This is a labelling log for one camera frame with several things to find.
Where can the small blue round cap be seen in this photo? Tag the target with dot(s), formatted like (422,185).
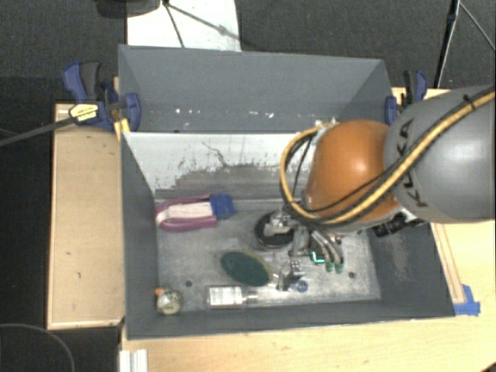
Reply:
(302,286)

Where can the purple white and blue brush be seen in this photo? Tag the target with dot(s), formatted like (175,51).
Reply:
(186,211)

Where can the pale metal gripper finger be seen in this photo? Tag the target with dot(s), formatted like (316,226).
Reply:
(284,282)
(297,266)

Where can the grey metal bin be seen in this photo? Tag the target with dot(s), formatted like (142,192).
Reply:
(217,87)

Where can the dark green oval sponge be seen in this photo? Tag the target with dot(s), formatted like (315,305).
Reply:
(244,268)

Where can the black cylinder on white bracket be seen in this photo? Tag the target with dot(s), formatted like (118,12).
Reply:
(389,226)

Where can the black round lid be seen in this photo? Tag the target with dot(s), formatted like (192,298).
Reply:
(263,242)

